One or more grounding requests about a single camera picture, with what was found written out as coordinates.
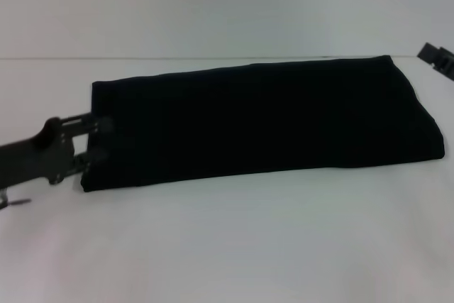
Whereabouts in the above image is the left gripper body, black and grey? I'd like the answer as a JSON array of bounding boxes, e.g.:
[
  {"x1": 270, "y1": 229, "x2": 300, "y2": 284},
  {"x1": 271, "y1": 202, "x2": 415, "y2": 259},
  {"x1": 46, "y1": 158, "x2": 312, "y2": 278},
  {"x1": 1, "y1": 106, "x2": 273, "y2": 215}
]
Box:
[{"x1": 0, "y1": 116, "x2": 78, "y2": 191}]

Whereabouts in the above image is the black shirt with pink print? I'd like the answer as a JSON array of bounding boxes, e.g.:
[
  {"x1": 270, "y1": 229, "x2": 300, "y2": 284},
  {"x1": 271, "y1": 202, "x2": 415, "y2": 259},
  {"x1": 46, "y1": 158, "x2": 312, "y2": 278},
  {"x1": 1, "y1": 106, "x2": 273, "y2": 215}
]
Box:
[{"x1": 79, "y1": 54, "x2": 446, "y2": 194}]

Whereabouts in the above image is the thin dark cable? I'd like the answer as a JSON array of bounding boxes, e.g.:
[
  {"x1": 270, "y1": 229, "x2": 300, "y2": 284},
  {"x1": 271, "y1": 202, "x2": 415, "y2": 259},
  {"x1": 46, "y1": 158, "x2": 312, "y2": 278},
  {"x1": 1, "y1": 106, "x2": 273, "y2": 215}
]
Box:
[{"x1": 0, "y1": 189, "x2": 32, "y2": 211}]

